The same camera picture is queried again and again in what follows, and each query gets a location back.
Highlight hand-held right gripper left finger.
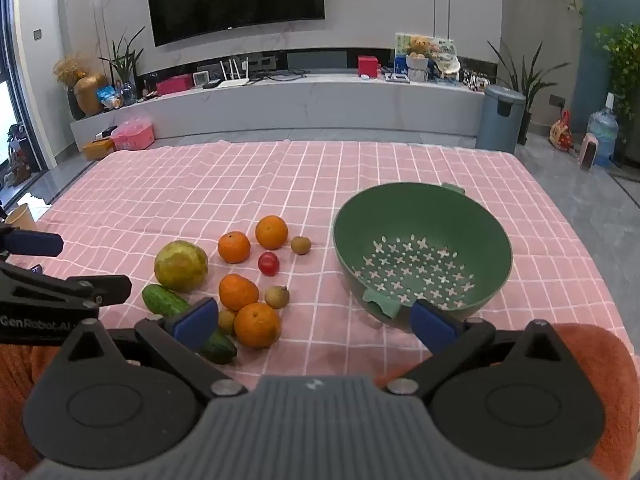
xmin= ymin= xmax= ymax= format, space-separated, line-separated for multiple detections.
xmin=60 ymin=297 xmax=249 ymax=402

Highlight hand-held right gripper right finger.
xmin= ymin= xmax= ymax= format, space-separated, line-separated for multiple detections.
xmin=384 ymin=299 xmax=582 ymax=403

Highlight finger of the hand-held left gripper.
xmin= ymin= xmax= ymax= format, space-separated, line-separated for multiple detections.
xmin=0 ymin=262 xmax=132 ymax=312
xmin=0 ymin=227 xmax=64 ymax=259

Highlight green cucumber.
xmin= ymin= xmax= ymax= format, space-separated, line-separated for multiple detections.
xmin=142 ymin=284 xmax=237 ymax=365

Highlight orange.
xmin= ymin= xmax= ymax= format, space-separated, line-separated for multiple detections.
xmin=217 ymin=231 xmax=252 ymax=265
xmin=255 ymin=215 xmax=290 ymax=250
xmin=219 ymin=274 xmax=260 ymax=312
xmin=234 ymin=303 xmax=282 ymax=349

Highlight yellow-green pomelo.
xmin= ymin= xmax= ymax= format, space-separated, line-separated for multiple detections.
xmin=153 ymin=240 xmax=209 ymax=293

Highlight green colander bowl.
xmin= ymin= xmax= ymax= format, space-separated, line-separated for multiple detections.
xmin=333 ymin=182 xmax=514 ymax=333

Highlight paper cup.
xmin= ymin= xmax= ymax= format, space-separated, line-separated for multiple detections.
xmin=4 ymin=203 xmax=37 ymax=231

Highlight yellow cardboard box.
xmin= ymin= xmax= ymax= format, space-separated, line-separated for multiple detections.
xmin=82 ymin=139 xmax=117 ymax=161

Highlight pink plastic storage box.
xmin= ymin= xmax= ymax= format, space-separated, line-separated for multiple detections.
xmin=110 ymin=116 xmax=156 ymax=151

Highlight gold vase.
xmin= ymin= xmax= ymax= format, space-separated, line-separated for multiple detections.
xmin=73 ymin=74 xmax=109 ymax=116

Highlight blue snack bag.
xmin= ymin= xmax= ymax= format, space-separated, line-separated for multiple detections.
xmin=95 ymin=85 xmax=124 ymax=111

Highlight dried yellow flowers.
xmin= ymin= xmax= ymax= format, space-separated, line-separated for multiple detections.
xmin=53 ymin=53 xmax=89 ymax=87

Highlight slim-leaf potted plant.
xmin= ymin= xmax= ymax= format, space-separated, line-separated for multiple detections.
xmin=98 ymin=27 xmax=147 ymax=87

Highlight flat pink box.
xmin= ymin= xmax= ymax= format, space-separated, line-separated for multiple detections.
xmin=156 ymin=74 xmax=195 ymax=96

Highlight blue-grey pedal trash can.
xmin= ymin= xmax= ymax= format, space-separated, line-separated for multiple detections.
xmin=476 ymin=85 xmax=527 ymax=154

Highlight pink standing item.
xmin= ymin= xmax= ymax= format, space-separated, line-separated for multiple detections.
xmin=578 ymin=132 xmax=601 ymax=171

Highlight grey marble tv console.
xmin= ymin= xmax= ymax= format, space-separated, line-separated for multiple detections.
xmin=70 ymin=71 xmax=490 ymax=152

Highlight white router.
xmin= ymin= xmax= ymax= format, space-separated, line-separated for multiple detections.
xmin=216 ymin=57 xmax=251 ymax=89

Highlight blue water jug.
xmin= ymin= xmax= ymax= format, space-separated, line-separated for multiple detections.
xmin=586 ymin=92 xmax=621 ymax=169

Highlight tall leafy potted plant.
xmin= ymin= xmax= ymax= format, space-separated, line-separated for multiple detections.
xmin=487 ymin=40 xmax=572 ymax=146

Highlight green printed picture board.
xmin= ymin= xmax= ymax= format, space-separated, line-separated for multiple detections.
xmin=394 ymin=32 xmax=459 ymax=82

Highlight brown teddy bear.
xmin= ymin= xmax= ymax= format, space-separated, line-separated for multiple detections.
xmin=405 ymin=35 xmax=434 ymax=59

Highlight green bushy plant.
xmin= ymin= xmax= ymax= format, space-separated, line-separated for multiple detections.
xmin=594 ymin=24 xmax=640 ymax=128

